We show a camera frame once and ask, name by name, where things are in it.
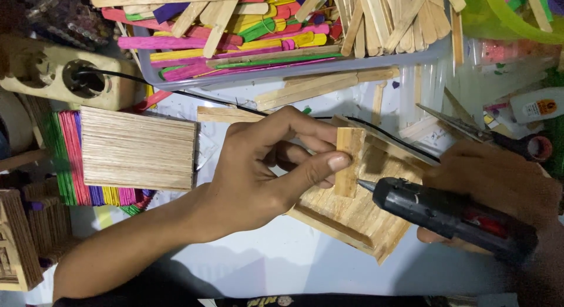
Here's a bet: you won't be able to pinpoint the wooden stick model box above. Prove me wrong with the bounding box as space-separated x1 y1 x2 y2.
22 179 82 264

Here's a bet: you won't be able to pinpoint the person's right hand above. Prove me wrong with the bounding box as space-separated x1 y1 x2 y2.
416 141 564 256

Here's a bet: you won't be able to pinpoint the person's left hand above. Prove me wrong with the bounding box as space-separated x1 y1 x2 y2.
194 105 354 245

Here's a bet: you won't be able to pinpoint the long glued wooden stick strip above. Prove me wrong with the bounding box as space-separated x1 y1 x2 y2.
255 66 401 112

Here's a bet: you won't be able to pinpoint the white glue bottle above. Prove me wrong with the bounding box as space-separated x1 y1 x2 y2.
510 87 564 125

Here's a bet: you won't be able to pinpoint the heap of mixed craft sticks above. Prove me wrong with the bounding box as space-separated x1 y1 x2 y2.
90 0 468 83

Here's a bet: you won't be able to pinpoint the stack of coloured craft sticks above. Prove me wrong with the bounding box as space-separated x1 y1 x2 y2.
42 110 156 217

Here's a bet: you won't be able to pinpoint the grey plastic tray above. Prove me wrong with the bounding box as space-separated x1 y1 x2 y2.
132 0 454 92

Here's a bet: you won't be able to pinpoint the plain wooden craft stick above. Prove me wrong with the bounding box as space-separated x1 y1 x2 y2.
371 81 388 126
450 8 464 66
197 106 266 124

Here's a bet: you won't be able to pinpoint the black power cable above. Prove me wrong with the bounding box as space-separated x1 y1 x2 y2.
73 67 441 165

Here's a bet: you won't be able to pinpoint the scissors with dark handle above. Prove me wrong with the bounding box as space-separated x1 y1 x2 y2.
415 102 553 163

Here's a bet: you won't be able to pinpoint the bundle of clear glue sticks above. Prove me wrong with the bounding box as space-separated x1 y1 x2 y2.
397 63 451 131

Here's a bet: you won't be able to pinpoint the black hot glue gun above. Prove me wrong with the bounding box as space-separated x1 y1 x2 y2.
357 177 539 266

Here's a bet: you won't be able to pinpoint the clear bag of pink glitter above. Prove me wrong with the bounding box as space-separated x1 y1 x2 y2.
467 38 564 93

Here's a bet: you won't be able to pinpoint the block of plain wooden sticks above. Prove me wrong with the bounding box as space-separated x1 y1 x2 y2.
79 106 219 192

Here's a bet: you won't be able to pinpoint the cream power strip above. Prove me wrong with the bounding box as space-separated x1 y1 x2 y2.
0 34 142 112

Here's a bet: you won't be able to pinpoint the wooden stick model house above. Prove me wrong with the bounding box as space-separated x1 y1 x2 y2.
0 189 45 293

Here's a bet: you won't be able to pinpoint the bag of dark beads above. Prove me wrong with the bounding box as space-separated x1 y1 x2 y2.
0 0 116 51

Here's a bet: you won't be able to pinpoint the green plastic container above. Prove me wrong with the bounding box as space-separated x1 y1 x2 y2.
460 0 564 45

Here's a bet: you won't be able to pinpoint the red craft stick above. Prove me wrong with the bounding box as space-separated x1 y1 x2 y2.
132 90 173 113

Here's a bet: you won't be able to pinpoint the wooden stick panel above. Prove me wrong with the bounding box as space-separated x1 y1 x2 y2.
286 114 441 266

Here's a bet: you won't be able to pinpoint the short wooden stick piece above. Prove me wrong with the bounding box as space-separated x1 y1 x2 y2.
333 127 367 199

